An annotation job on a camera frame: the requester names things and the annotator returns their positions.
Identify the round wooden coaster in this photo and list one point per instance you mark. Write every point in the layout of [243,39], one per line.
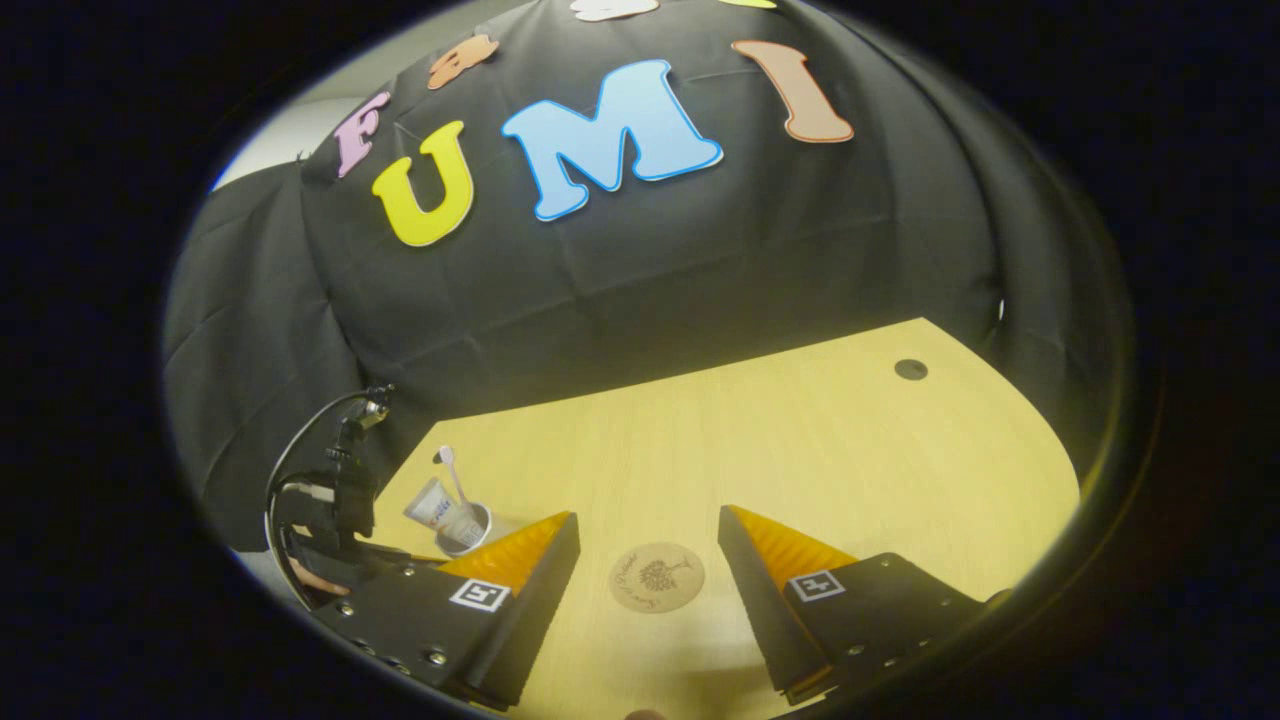
[657,578]

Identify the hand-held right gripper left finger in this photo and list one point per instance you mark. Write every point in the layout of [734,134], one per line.
[530,610]

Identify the white toothpaste tube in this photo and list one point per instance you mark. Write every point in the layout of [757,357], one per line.
[432,505]

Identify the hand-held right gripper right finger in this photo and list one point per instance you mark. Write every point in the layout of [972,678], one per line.
[760,600]

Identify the pale pink toothbrush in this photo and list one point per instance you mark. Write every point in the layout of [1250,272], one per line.
[452,475]

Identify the light wooden desktop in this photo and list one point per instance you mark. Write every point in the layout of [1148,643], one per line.
[800,450]

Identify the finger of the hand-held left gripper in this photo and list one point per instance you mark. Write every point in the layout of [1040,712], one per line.
[400,555]

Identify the black backdrop cloth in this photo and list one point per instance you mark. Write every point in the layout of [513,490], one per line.
[650,280]

